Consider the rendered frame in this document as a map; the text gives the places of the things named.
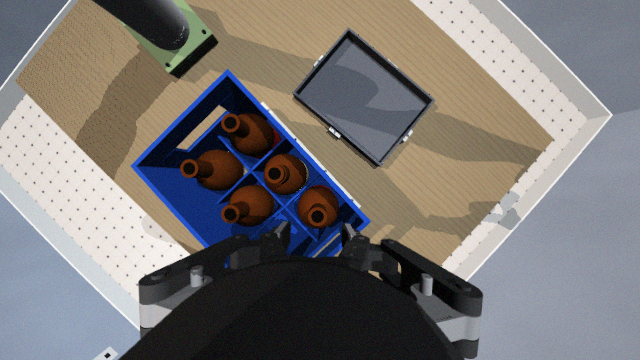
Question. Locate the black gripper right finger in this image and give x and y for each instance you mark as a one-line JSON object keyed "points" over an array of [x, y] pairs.
{"points": [[454, 304]]}

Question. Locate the blue crate with dividers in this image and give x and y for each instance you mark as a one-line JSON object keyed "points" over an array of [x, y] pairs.
{"points": [[199, 209]]}

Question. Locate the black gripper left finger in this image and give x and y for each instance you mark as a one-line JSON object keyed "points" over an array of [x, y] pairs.
{"points": [[162, 290]]}

